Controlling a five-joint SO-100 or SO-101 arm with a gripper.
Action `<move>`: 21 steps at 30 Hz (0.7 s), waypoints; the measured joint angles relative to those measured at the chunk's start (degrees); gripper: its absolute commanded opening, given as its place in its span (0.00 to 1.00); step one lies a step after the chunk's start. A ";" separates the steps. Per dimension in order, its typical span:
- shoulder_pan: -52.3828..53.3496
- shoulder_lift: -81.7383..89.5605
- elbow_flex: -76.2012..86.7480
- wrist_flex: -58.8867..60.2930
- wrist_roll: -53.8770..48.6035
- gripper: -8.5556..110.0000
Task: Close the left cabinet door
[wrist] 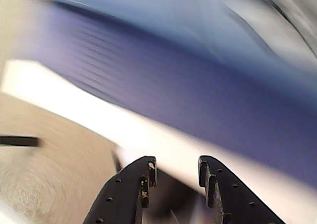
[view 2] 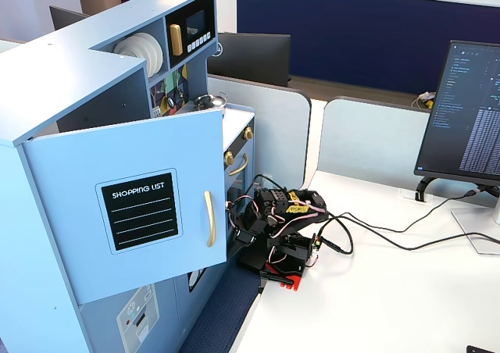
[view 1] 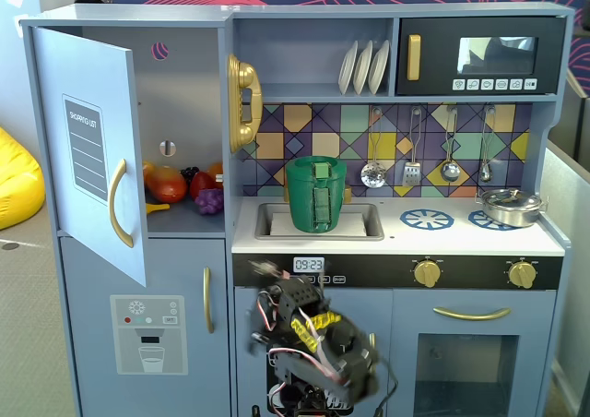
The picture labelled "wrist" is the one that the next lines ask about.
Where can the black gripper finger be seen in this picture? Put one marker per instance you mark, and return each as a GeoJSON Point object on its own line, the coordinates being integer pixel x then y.
{"type": "Point", "coordinates": [232, 196]}
{"type": "Point", "coordinates": [123, 191]}

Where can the blue toy kitchen unit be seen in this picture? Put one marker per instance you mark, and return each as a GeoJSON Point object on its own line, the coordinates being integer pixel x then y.
{"type": "Point", "coordinates": [173, 72]}

